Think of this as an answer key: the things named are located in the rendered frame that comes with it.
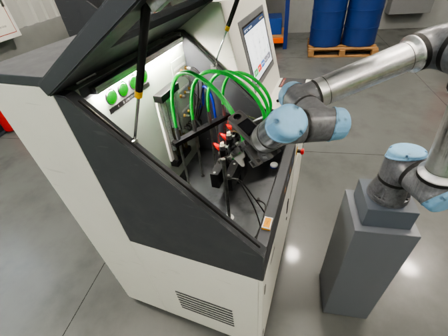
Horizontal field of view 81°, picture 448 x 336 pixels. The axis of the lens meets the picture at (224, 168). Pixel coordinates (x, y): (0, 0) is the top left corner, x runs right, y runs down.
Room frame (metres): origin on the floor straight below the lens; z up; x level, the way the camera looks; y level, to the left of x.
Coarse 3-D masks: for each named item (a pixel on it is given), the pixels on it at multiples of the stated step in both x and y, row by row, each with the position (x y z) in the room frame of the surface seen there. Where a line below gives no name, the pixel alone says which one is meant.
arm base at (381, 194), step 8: (376, 176) 0.74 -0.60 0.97; (376, 184) 0.70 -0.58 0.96; (384, 184) 0.68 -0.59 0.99; (368, 192) 0.71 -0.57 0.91; (376, 192) 0.68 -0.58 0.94; (384, 192) 0.66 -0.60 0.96; (392, 192) 0.65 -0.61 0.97; (400, 192) 0.64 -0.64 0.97; (376, 200) 0.67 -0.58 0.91; (384, 200) 0.65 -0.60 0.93; (392, 200) 0.64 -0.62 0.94; (400, 200) 0.63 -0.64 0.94; (408, 200) 0.64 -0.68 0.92; (392, 208) 0.63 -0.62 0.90
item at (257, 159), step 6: (252, 132) 0.57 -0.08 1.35; (240, 144) 0.61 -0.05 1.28; (246, 144) 0.59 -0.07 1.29; (252, 144) 0.54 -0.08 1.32; (246, 150) 0.59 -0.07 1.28; (252, 150) 0.58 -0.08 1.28; (258, 150) 0.53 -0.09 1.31; (276, 150) 0.54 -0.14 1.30; (252, 156) 0.57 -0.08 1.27; (258, 156) 0.57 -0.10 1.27; (264, 156) 0.54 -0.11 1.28; (270, 156) 0.52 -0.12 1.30; (258, 162) 0.57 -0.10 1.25
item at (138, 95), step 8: (144, 8) 0.56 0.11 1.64; (144, 16) 0.56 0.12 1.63; (144, 24) 0.56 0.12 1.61; (144, 32) 0.57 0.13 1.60; (144, 40) 0.57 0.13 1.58; (144, 48) 0.58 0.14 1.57; (144, 56) 0.58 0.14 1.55; (144, 64) 0.59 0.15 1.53; (136, 72) 0.59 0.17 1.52; (144, 72) 0.59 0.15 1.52; (136, 80) 0.60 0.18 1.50; (136, 88) 0.60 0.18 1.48; (136, 96) 0.60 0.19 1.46; (136, 104) 0.61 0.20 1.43; (136, 112) 0.62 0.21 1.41; (136, 120) 0.62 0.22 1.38; (136, 128) 0.63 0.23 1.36; (136, 136) 0.64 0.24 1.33
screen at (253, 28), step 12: (252, 12) 1.57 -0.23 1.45; (240, 24) 1.37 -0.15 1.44; (252, 24) 1.52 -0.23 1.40; (264, 24) 1.72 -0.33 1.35; (252, 36) 1.48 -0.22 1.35; (264, 36) 1.67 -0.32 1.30; (252, 48) 1.43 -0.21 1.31; (264, 48) 1.62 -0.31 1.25; (252, 60) 1.39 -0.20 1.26; (264, 60) 1.57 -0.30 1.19; (252, 72) 1.35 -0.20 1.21; (264, 72) 1.52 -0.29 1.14
